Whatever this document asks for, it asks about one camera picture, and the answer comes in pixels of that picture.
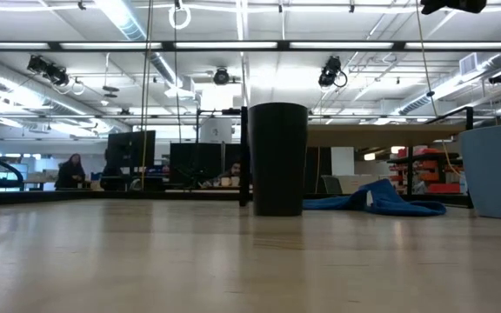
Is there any cardboard box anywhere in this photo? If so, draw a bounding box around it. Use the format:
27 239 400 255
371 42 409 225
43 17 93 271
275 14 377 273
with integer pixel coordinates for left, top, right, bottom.
338 173 383 195

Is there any white hanging ring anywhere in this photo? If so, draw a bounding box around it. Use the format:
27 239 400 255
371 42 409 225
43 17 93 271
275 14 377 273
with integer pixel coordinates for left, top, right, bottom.
168 3 192 31

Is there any black hanging cable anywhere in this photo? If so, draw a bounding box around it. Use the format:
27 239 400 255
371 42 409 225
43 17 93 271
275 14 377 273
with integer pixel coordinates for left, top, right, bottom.
140 0 153 132

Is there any black overhead light bar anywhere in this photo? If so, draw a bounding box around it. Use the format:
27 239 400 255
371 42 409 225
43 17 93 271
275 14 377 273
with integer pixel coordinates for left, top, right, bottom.
0 39 501 54

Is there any thin hanging cord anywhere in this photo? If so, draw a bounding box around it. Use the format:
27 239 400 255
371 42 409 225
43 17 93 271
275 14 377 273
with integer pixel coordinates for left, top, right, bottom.
415 0 439 118

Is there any red storage shelving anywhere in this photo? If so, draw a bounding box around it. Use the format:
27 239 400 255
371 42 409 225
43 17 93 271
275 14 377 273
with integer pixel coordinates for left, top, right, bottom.
387 145 465 196

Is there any person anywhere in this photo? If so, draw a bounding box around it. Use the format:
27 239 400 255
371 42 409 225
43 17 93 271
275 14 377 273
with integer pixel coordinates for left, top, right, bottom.
199 161 242 189
54 152 87 190

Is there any wooden shelf with black legs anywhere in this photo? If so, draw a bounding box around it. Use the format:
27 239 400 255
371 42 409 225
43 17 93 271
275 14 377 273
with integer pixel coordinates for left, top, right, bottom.
239 106 476 209

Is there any yellow cable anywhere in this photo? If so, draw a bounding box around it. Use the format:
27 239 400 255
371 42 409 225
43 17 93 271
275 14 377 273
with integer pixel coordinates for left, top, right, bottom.
140 0 154 190

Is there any black hanging camera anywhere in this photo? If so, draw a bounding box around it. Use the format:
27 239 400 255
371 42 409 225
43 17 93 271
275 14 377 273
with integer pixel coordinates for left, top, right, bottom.
212 66 231 86
25 54 70 87
317 55 349 89

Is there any light blue plastic cup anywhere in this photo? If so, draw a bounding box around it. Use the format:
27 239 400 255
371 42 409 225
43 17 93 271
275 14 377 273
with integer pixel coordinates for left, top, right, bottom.
458 123 501 220

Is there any grey chair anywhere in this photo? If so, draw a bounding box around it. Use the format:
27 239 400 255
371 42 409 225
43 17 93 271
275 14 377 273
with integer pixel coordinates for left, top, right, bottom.
321 174 344 196

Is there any black monitor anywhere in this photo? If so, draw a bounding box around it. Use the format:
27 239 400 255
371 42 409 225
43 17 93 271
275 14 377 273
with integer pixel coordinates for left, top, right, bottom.
106 130 157 169

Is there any blue cloth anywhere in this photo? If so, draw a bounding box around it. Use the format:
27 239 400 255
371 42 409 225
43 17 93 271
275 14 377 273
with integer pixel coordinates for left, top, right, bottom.
302 178 448 217

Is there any tall black cup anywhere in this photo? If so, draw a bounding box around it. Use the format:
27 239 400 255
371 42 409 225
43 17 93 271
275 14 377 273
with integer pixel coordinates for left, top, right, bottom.
247 102 310 217

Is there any black table frame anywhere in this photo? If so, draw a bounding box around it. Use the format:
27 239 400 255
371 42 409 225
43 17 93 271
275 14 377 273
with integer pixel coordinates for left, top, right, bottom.
0 189 478 209

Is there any black partition panel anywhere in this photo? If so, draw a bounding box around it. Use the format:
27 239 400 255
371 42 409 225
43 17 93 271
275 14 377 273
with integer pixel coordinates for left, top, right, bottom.
169 142 243 189
307 146 332 195

